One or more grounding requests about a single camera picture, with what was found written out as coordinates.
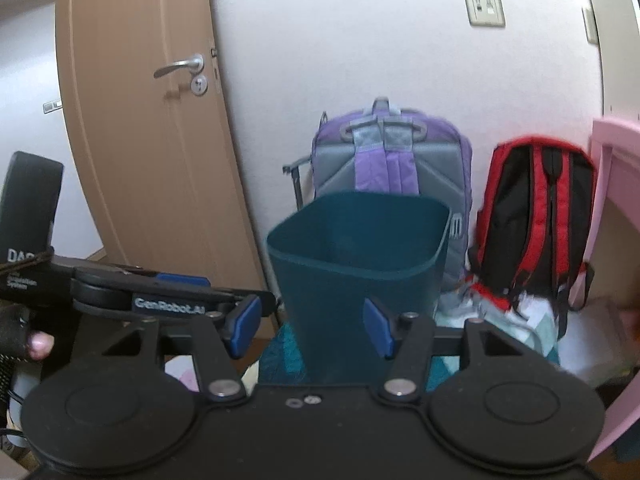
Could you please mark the left hand in black glove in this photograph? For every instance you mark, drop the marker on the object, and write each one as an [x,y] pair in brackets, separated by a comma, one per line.
[19,340]

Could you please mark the red black backpack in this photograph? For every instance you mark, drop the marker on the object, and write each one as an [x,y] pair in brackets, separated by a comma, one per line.
[531,233]

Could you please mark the light brown wooden door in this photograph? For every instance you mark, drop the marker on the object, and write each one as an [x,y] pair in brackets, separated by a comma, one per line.
[156,163]

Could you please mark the silver door handle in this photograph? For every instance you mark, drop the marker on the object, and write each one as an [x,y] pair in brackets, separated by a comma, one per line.
[194,66]

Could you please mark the purple grey backpack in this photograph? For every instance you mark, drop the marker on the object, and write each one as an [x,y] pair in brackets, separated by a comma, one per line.
[387,149]

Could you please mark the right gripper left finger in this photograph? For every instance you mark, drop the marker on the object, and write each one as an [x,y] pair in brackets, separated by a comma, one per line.
[217,341]

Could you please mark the beige wall socket plate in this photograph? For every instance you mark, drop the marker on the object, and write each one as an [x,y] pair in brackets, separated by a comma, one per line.
[485,13]

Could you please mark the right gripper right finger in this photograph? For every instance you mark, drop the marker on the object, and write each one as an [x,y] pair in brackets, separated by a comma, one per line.
[405,340]

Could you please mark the pink desk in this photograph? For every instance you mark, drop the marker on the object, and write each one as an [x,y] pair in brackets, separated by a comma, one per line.
[603,340]

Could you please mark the dark teal trash bin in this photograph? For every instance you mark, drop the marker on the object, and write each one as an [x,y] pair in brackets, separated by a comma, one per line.
[329,258]

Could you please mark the teal white chevron quilt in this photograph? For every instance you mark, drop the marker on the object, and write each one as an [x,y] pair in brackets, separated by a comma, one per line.
[531,322]

